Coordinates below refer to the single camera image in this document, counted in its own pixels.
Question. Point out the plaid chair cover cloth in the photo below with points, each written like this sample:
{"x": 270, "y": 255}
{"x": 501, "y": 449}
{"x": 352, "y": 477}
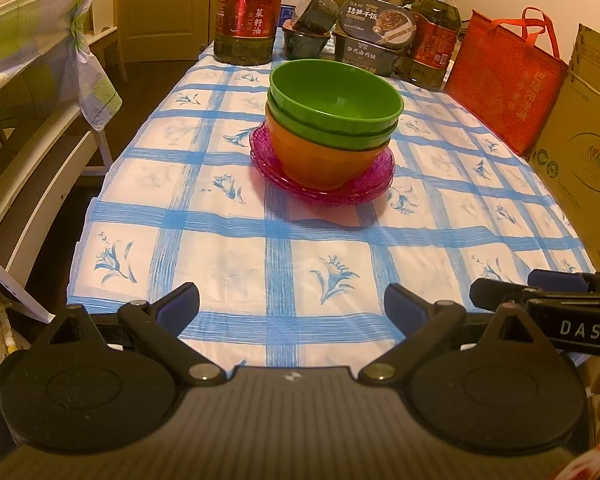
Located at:
{"x": 30, "y": 25}

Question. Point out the large cardboard box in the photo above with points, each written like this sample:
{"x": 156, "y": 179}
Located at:
{"x": 580, "y": 170}

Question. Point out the dark instant rice box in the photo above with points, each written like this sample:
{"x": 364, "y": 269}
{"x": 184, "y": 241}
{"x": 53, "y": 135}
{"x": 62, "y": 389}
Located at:
{"x": 365, "y": 57}

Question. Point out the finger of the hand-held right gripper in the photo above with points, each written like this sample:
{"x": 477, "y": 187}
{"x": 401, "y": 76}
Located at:
{"x": 555, "y": 281}
{"x": 500, "y": 292}

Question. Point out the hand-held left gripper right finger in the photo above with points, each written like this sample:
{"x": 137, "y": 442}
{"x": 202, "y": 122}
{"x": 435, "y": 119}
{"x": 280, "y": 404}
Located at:
{"x": 402, "y": 305}

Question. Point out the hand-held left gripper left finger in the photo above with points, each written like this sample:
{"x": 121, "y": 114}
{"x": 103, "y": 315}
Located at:
{"x": 177, "y": 305}

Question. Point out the red tote bag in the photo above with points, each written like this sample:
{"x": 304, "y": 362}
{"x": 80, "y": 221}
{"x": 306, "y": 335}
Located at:
{"x": 500, "y": 85}

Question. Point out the instant rice box food photo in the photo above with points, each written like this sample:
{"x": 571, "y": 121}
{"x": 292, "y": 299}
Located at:
{"x": 375, "y": 22}

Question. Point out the orange plastic bowl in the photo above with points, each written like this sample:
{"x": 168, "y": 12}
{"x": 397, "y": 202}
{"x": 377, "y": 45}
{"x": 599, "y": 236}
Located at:
{"x": 320, "y": 165}

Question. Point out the white carved chair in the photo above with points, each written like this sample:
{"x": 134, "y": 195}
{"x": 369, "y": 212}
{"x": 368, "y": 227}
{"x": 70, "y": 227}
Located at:
{"x": 105, "y": 40}

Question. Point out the cooking oil bottle red label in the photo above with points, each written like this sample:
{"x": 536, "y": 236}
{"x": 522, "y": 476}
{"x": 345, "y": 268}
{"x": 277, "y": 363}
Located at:
{"x": 250, "y": 20}
{"x": 430, "y": 45}

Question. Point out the large purple glass plate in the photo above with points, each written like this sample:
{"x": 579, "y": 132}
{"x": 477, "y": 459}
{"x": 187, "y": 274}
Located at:
{"x": 340, "y": 201}

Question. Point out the large green plastic bowl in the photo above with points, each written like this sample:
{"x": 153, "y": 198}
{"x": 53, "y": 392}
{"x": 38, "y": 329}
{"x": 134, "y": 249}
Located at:
{"x": 305, "y": 132}

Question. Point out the small green plastic bowl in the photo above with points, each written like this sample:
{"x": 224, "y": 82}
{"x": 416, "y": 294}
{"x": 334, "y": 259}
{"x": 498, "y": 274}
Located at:
{"x": 330, "y": 90}

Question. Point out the white chair frame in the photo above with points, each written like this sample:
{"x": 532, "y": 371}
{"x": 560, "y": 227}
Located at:
{"x": 40, "y": 170}

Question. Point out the blue checked tablecloth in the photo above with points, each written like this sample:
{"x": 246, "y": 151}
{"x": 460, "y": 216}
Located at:
{"x": 220, "y": 260}

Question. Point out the wooden door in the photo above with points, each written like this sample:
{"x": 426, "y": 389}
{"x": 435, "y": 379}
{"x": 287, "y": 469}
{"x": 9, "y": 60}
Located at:
{"x": 165, "y": 10}

